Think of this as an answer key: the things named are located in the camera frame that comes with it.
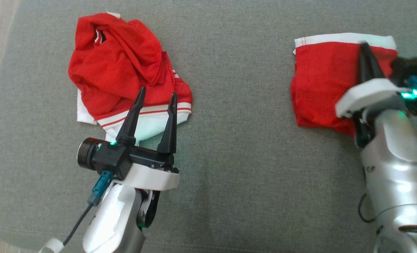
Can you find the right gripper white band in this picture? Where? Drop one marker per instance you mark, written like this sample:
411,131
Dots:
370,95

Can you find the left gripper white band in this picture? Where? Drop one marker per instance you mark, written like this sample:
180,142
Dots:
152,177

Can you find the red Bulls shorts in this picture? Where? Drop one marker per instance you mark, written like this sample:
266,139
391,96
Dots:
324,80

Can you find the red Bulls jersey white sleeves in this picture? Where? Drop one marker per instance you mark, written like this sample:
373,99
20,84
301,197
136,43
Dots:
124,70

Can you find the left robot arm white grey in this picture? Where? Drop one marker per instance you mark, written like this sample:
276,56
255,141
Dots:
113,218

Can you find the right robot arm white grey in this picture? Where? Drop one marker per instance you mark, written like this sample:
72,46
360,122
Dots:
394,165

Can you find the wide grey sofa seat cushion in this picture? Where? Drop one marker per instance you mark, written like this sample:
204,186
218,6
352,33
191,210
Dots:
236,105

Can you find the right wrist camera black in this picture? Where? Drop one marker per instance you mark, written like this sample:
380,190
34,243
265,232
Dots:
408,68

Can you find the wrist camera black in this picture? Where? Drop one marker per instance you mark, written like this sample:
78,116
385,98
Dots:
408,68
106,158

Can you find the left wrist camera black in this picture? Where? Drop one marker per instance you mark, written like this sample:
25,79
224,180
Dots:
106,158

